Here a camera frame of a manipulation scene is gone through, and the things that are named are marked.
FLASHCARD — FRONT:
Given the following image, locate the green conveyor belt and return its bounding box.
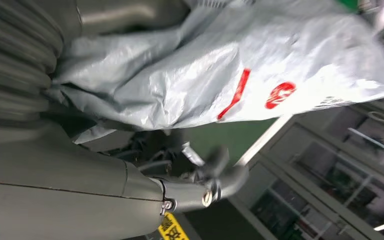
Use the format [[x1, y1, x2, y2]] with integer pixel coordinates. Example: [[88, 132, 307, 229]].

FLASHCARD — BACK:
[[185, 118, 277, 165]]

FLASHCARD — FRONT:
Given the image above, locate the black scanner column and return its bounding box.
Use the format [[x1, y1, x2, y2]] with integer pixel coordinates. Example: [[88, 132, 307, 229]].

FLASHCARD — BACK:
[[145, 198, 262, 240]]

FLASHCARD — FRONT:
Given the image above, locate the white conveyor frame rail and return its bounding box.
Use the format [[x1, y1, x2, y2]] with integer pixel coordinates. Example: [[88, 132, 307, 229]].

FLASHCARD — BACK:
[[236, 114, 294, 167]]

